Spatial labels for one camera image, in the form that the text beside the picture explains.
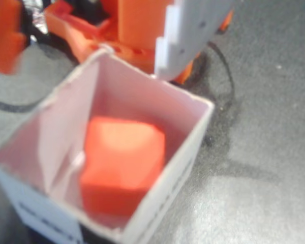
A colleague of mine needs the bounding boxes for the black cable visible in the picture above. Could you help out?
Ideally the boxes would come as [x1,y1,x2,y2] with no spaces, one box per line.
[0,95,50,114]
[204,42,236,147]

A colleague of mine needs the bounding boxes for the orange robot arm base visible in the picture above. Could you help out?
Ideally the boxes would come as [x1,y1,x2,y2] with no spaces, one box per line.
[44,0,234,85]

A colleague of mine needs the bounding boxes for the orange cube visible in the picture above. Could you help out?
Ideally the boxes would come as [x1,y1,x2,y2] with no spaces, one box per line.
[80,115,166,222]

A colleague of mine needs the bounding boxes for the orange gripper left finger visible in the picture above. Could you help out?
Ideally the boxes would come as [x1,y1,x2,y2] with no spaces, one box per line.
[0,0,28,75]

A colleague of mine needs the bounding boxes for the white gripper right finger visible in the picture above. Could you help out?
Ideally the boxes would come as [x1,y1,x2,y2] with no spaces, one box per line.
[154,0,235,80]

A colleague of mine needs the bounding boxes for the white cardboard box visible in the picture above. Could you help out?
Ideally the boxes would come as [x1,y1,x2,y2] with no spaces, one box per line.
[0,44,216,244]

